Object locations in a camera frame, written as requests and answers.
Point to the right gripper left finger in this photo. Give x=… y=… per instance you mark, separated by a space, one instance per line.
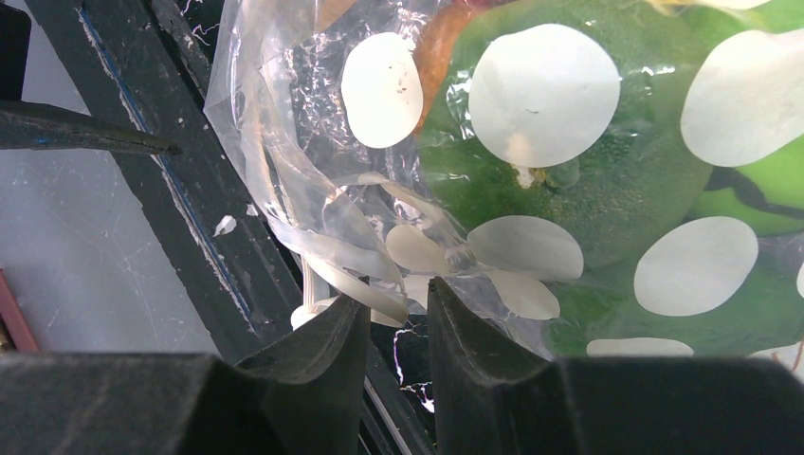
x=300 y=395

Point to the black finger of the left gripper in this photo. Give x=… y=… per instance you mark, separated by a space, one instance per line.
x=37 y=126

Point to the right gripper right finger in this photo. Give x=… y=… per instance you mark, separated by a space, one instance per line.
x=492 y=396

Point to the clear polka dot zip bag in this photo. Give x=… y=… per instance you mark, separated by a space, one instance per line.
x=315 y=103

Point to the orange fake fruit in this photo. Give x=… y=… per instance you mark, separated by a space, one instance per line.
x=433 y=51

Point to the green fake fruit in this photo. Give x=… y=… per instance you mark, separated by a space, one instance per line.
x=620 y=169

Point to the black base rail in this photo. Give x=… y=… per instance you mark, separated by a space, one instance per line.
x=146 y=65

